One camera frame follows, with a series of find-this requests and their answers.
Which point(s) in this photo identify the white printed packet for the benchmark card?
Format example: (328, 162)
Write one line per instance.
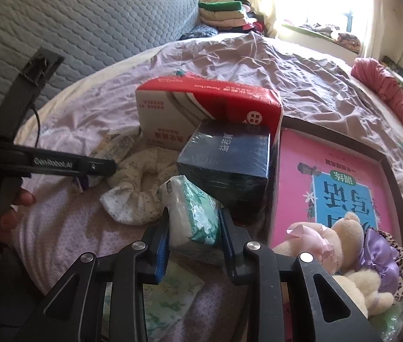
(116, 146)

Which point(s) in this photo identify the white floral cloth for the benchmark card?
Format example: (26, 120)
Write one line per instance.
(133, 178)

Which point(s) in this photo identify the cream plush bear purple bow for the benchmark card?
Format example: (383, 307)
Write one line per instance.
(375, 253)

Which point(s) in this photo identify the lilac bed blanket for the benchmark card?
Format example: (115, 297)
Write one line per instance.
(311, 78)

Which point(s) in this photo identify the pink rolled duvet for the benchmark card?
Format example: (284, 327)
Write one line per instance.
(397, 96)

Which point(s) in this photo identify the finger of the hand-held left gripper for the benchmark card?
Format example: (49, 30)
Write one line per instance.
(101, 168)

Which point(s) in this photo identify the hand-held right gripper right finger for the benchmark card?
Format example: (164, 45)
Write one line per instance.
(228, 244)

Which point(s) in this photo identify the grey quilted headboard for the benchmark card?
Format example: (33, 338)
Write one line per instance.
(98, 25)

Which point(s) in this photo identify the green patterned cloth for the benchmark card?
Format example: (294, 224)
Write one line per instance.
(397, 73)

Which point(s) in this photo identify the cream curtain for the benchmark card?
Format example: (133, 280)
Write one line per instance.
(270, 0)

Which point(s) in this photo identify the clear plastic bag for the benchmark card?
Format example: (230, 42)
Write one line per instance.
(397, 320)

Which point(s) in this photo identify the stack of folded clothes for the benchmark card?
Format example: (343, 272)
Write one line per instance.
(222, 16)

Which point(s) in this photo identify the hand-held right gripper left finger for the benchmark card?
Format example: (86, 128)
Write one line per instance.
(160, 253)

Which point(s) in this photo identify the cream plush bear pink bow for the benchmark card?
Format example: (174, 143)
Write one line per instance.
(347, 235)

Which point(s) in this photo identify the dark blue box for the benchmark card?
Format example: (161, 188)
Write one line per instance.
(230, 164)

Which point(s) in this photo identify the red and white carton box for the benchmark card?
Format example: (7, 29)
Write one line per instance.
(222, 96)

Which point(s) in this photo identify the green floral flat packet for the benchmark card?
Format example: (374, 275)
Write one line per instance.
(173, 292)

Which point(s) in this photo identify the dark patterned cloth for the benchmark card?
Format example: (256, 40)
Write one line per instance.
(199, 32)

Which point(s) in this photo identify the clothes on windowsill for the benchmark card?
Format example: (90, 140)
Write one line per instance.
(343, 39)

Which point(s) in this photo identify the green floral tissue packet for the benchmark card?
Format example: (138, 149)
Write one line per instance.
(194, 213)

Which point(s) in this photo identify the person's left hand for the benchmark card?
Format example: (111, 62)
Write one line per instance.
(23, 197)

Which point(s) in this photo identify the pink box with dark frame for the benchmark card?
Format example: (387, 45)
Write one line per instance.
(294, 171)

